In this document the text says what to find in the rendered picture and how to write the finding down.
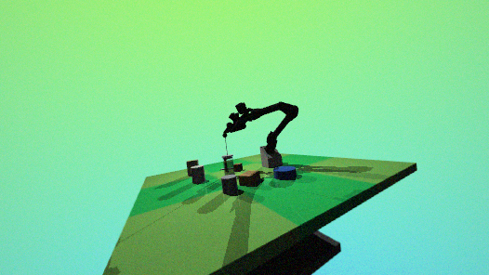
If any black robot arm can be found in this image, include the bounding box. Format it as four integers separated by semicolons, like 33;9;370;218
229;101;298;154

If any brown block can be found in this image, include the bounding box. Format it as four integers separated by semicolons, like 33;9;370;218
238;170;260;186

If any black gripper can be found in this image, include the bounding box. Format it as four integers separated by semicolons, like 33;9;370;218
223;116;246;134

